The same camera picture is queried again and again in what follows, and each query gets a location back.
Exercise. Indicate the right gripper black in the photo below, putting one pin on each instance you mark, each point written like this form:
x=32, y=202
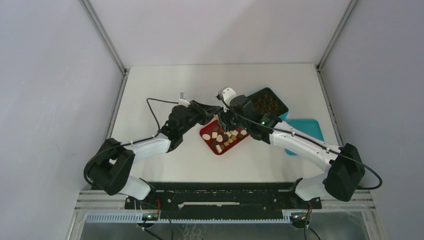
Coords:
x=223, y=118

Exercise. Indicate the red chocolate tray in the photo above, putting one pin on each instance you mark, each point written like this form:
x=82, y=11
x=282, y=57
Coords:
x=220, y=141

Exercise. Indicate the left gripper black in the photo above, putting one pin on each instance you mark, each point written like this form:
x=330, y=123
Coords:
x=205, y=112

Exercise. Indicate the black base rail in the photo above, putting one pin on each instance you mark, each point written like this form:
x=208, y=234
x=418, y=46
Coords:
x=217, y=201

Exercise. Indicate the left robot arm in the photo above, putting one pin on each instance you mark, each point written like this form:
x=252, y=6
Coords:
x=109, y=169

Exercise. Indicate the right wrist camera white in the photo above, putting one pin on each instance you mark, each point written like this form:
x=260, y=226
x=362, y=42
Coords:
x=226, y=95

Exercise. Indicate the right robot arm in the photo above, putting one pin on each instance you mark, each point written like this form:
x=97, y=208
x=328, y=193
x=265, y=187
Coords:
x=341, y=166

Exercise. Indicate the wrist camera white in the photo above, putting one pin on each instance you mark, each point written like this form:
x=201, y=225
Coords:
x=182, y=99
x=226, y=95

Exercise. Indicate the teal chocolate box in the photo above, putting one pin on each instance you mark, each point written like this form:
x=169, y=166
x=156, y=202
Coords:
x=266, y=101

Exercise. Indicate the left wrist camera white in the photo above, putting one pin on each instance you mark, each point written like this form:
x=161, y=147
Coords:
x=182, y=99

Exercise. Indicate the teal box lid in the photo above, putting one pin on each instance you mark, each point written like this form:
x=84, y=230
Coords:
x=310, y=127

